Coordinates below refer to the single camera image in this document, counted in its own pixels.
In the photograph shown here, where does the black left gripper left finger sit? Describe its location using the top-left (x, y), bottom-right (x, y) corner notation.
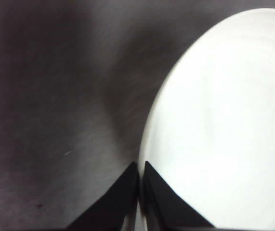
top-left (67, 161), bottom-right (139, 231)

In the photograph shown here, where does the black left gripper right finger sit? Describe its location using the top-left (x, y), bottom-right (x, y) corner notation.
top-left (142, 160), bottom-right (217, 231)

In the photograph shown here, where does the white round plate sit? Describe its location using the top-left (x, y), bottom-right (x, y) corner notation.
top-left (137, 8), bottom-right (275, 231)

